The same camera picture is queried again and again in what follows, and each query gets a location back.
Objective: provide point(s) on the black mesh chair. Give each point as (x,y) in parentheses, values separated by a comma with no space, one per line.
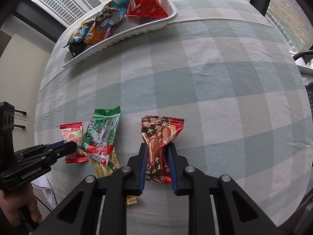
(310,98)

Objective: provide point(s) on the yellow blue roll cake packet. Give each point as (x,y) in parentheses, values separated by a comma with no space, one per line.
(80,31)

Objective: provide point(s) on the black snack packet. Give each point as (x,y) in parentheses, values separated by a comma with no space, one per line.
(77,49)

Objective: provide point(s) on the white paper sheets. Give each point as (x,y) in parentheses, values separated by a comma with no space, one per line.
(46,188)

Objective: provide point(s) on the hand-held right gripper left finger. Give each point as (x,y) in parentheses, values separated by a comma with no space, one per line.
(144,167)

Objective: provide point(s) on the person's left hand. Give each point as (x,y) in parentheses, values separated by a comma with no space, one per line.
(14,205)

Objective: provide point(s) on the red foil snack packet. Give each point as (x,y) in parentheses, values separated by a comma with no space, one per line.
(149,5)

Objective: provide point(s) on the gold foil snack packet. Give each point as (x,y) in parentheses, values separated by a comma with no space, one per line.
(102,170)

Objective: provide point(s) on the red star-print snack packet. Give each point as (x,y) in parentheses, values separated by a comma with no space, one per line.
(159,132)

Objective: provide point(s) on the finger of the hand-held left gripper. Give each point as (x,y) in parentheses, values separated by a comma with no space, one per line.
(52,146)
(66,148)

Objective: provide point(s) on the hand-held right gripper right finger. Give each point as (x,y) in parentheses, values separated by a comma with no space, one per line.
(172,170)

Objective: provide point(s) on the white plastic tray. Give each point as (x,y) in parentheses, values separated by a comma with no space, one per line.
(146,27)

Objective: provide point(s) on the blue panda snack packet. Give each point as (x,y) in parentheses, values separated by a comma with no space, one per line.
(115,9)

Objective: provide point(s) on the green clear snack packet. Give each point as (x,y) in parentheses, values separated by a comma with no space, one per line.
(100,132)

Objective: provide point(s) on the orange snack packet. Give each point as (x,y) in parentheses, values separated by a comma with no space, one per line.
(94,36)

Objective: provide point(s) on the green checked tablecloth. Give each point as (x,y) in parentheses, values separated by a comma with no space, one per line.
(220,78)

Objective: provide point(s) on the small red candy packet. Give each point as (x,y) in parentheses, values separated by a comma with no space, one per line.
(73,133)

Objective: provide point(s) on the pink snack bar packet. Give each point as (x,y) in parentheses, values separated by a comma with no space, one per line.
(110,31)

